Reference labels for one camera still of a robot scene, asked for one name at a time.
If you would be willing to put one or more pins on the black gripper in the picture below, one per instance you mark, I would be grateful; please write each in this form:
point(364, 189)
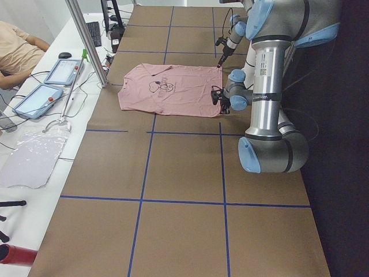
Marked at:
point(223, 55)
point(224, 104)

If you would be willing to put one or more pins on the seated person beige shirt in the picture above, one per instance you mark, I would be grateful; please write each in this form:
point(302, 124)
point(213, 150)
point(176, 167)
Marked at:
point(20, 53)

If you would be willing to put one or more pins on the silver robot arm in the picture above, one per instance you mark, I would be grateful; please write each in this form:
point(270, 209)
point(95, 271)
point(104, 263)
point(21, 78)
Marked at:
point(237, 33)
point(271, 144)

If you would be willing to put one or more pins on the metal reacher grabber tool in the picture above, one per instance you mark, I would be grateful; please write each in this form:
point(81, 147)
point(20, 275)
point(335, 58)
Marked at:
point(62, 121)

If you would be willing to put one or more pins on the folded cloth in plastic bag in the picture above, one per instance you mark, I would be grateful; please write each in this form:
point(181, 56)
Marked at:
point(32, 162)

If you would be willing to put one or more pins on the pink Snoopy t-shirt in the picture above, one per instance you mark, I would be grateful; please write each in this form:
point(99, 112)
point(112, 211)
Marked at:
point(171, 90)

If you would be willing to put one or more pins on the aluminium frame post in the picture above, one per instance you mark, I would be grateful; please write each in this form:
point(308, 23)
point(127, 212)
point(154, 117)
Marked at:
point(82, 29)

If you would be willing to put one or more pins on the red cylinder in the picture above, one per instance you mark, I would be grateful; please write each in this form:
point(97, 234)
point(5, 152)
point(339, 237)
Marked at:
point(15, 255)

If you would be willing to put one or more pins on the teach pendant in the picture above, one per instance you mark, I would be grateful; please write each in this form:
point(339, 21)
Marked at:
point(38, 102)
point(64, 72)

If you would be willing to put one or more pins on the black keyboard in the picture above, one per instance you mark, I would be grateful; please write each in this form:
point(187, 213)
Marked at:
point(94, 30)

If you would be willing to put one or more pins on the far teach pendant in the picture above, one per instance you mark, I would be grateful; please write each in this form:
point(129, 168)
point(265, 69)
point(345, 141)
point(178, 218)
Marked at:
point(64, 72)

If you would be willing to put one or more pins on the black computer mouse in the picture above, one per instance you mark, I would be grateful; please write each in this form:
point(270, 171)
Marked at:
point(64, 55)

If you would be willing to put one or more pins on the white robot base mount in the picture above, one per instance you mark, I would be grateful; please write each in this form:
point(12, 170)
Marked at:
point(249, 68)

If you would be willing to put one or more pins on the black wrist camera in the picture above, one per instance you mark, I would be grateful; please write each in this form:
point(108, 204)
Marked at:
point(216, 94)
point(221, 40)

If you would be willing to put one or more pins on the near teach pendant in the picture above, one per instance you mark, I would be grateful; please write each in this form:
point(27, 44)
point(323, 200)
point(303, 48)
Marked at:
point(38, 102)

